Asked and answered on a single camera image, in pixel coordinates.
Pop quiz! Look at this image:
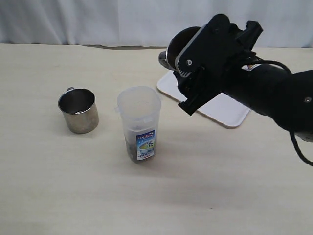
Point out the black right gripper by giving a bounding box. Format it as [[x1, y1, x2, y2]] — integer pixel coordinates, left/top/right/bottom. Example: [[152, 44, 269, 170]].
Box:
[[176, 21, 263, 115]]

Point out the steel mug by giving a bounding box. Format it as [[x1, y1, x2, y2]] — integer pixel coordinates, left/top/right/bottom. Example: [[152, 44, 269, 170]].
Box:
[[158, 26, 201, 71], [58, 87, 99, 134]]

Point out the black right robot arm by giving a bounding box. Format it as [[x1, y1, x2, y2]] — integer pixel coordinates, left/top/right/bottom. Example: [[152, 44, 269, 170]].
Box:
[[166, 14, 313, 142]]

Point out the white plastic tray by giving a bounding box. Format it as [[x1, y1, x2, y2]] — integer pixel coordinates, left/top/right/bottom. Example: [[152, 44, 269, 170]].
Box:
[[156, 71, 250, 129]]

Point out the white backdrop curtain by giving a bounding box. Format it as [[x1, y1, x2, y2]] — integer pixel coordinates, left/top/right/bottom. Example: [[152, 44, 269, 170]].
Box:
[[0, 0, 313, 48]]

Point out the clear plastic pitcher with label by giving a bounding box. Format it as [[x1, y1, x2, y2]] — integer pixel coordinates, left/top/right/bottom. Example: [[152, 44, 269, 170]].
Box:
[[116, 86, 161, 164]]

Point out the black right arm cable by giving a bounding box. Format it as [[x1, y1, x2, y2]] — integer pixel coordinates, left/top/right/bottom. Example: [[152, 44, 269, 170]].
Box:
[[249, 55, 313, 166]]

